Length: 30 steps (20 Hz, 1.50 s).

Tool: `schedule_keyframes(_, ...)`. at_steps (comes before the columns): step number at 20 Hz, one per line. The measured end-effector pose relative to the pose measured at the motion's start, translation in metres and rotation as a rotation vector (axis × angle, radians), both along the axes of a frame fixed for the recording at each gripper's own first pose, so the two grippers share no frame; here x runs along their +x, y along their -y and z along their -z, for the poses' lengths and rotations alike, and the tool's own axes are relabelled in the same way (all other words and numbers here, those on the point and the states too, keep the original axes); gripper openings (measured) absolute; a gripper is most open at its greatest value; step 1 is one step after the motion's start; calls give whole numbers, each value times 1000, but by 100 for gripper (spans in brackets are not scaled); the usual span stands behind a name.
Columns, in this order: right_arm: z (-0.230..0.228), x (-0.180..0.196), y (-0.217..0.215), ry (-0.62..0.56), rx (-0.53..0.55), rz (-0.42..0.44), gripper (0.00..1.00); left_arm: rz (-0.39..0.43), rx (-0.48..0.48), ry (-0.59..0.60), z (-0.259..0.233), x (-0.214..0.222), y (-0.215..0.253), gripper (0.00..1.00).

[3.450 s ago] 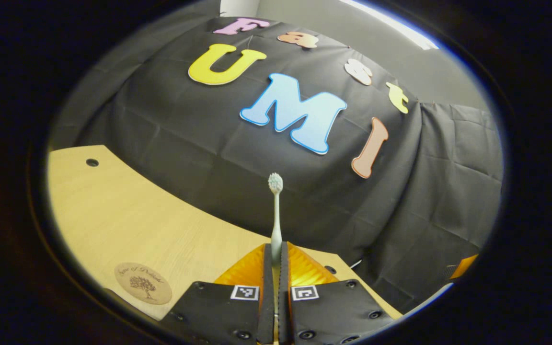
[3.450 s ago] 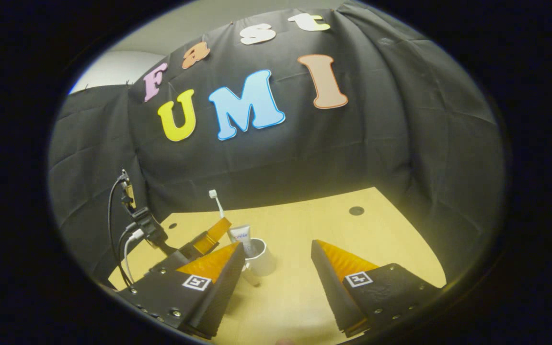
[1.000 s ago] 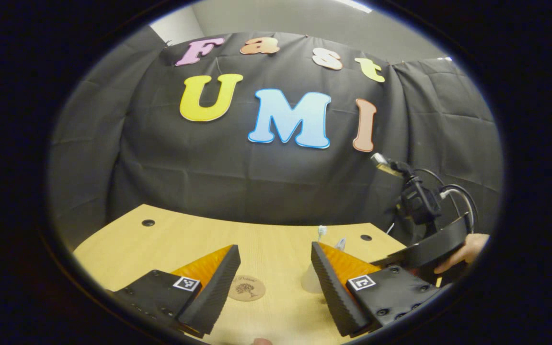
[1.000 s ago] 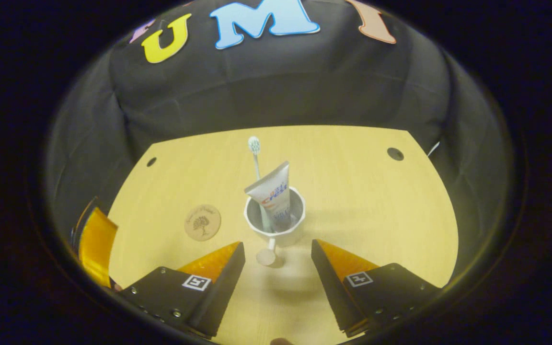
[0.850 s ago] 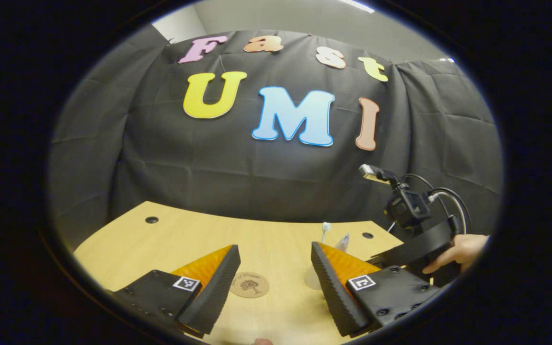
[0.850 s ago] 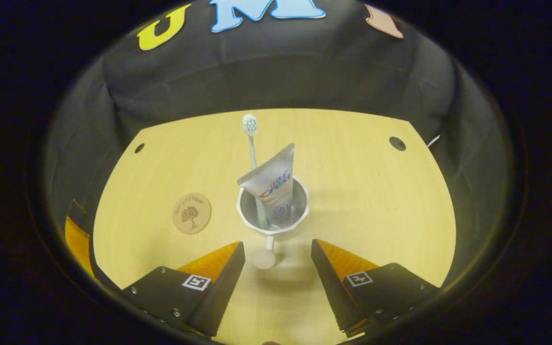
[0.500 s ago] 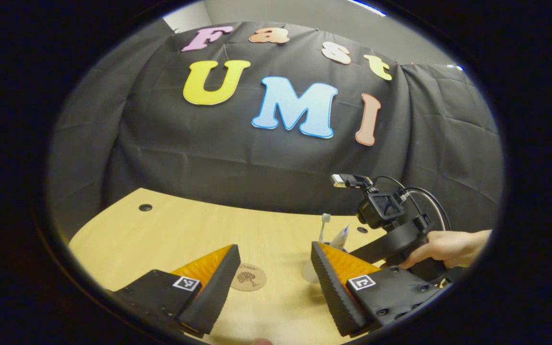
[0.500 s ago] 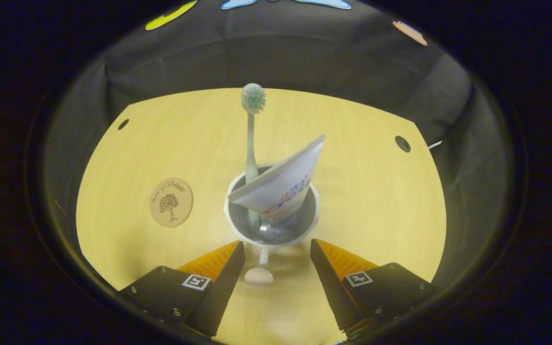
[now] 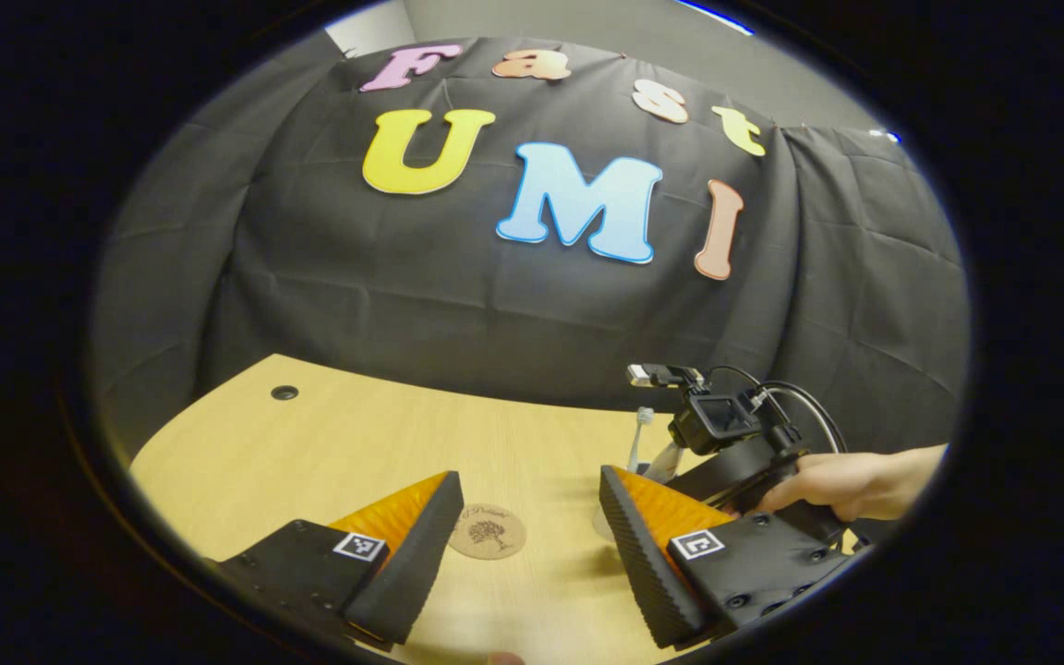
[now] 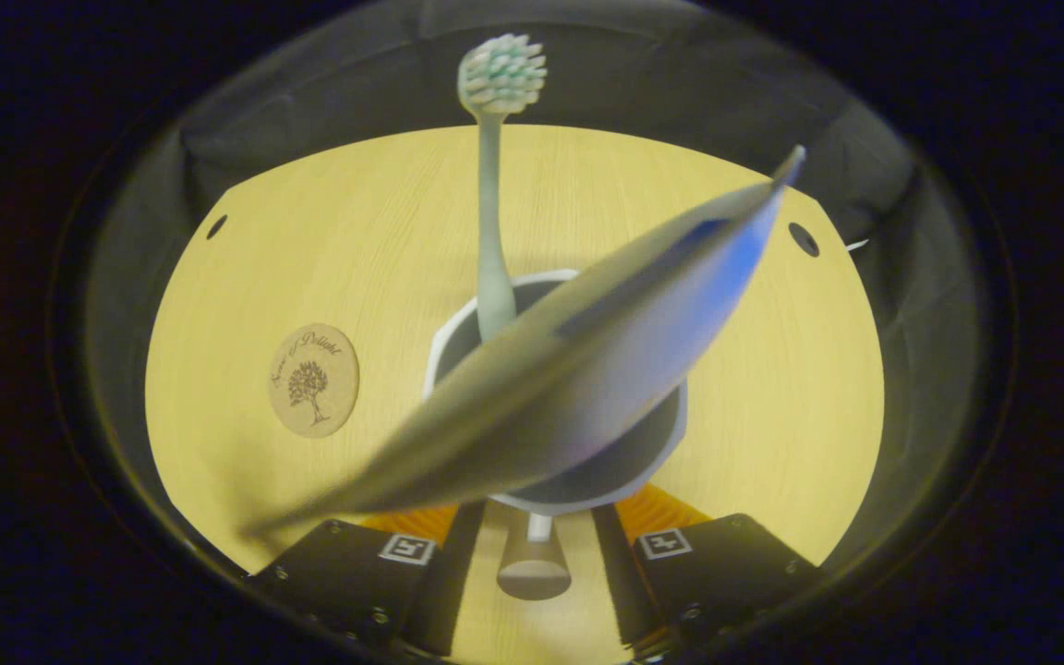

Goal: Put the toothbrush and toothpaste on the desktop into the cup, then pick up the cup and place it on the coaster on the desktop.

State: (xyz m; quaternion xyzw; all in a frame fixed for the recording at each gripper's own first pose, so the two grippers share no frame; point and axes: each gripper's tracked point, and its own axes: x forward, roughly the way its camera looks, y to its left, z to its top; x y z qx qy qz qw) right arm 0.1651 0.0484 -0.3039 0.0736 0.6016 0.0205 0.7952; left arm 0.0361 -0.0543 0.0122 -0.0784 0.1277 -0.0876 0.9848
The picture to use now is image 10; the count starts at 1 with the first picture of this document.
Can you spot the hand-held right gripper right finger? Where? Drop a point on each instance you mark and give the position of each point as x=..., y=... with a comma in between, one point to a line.
x=624, y=577

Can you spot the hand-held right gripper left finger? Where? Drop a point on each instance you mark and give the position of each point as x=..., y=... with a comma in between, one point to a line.
x=449, y=577

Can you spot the white cup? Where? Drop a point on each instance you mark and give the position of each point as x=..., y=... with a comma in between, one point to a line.
x=624, y=462

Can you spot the white toothpaste tube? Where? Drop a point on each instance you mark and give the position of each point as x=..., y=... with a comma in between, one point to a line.
x=569, y=379

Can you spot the round wooden coaster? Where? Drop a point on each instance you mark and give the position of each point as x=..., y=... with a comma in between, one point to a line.
x=314, y=380

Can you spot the pale green toothbrush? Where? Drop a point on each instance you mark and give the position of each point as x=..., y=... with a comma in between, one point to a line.
x=493, y=231

